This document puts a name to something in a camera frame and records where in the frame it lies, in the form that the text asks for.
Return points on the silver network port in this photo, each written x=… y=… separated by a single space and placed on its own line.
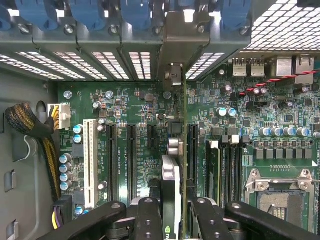
x=303 y=67

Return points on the white expansion slot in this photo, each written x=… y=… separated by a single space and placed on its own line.
x=90 y=162

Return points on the black power connector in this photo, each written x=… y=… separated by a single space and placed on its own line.
x=67 y=207

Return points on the CPU socket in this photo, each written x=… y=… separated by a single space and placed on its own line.
x=280 y=200

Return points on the long black expansion slot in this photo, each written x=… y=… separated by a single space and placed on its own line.
x=111 y=162
x=132 y=162

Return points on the silver USB port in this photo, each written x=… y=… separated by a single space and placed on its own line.
x=257 y=67
x=240 y=67

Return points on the white power connector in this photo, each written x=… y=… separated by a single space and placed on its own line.
x=62 y=115

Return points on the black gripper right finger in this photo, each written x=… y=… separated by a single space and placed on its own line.
x=212 y=220

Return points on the short black expansion slot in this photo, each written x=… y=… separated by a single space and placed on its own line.
x=152 y=136

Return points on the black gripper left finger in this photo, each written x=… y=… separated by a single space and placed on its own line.
x=147 y=220

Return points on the installed RAM stick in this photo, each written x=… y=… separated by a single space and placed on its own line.
x=213 y=175

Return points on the green motherboard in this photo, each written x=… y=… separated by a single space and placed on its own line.
x=140 y=110

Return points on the black open PC case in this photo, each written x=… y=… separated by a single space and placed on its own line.
x=22 y=155

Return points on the black RAM slot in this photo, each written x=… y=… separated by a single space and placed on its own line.
x=236 y=175
x=226 y=175

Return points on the perforated slot cover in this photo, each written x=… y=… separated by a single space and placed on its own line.
x=110 y=65
x=140 y=65
x=203 y=65
x=75 y=65

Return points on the blue card retention clip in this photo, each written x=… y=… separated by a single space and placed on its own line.
x=135 y=15
x=90 y=15
x=37 y=15
x=236 y=15

